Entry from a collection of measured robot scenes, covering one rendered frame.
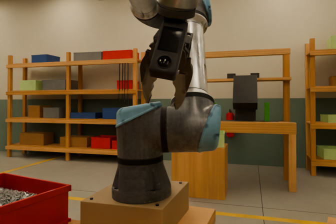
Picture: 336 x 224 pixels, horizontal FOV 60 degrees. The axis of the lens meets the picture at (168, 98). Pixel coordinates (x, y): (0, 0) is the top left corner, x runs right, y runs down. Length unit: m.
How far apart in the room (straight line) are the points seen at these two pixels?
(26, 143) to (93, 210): 6.28
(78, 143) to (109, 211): 5.53
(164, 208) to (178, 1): 0.44
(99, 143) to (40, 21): 3.33
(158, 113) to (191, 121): 0.08
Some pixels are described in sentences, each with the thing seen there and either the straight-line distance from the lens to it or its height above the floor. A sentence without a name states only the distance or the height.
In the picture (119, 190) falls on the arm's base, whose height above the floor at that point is 0.95.
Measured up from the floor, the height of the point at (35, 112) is 0.96.
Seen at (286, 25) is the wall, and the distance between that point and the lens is 5.91.
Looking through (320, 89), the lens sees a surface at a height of 1.37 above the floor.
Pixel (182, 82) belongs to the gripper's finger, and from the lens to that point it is 0.58.
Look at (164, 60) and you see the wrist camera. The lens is 0.48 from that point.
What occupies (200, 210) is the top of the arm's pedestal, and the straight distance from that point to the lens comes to 0.89.
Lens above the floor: 1.15
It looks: 1 degrees up
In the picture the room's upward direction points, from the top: straight up
